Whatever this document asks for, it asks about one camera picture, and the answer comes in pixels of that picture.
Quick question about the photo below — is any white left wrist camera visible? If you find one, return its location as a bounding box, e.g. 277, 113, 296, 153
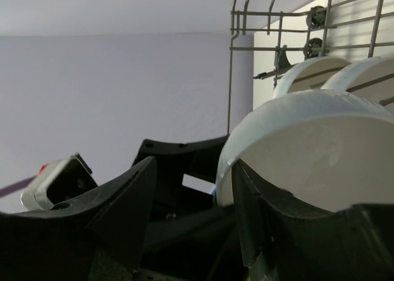
20, 153, 98, 210

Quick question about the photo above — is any white bowl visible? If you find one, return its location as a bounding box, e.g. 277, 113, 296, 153
321, 55, 394, 112
215, 90, 393, 212
272, 57, 351, 99

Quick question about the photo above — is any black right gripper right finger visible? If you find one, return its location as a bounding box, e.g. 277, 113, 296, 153
231, 162, 393, 280

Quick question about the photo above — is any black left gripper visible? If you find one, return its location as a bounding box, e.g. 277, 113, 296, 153
133, 135, 246, 280

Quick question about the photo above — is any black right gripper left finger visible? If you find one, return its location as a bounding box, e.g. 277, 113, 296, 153
1, 157, 157, 280

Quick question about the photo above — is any grey wire dish rack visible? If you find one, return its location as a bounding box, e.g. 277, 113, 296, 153
226, 0, 394, 134

